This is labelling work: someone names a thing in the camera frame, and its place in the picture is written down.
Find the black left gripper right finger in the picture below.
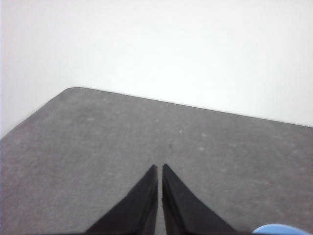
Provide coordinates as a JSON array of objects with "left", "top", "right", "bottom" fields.
[{"left": 161, "top": 163, "right": 240, "bottom": 234}]

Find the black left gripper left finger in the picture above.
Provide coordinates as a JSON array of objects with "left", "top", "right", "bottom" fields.
[{"left": 85, "top": 164, "right": 158, "bottom": 234}]

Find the blue bowl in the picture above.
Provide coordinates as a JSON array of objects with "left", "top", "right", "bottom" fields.
[{"left": 252, "top": 223, "right": 306, "bottom": 235}]

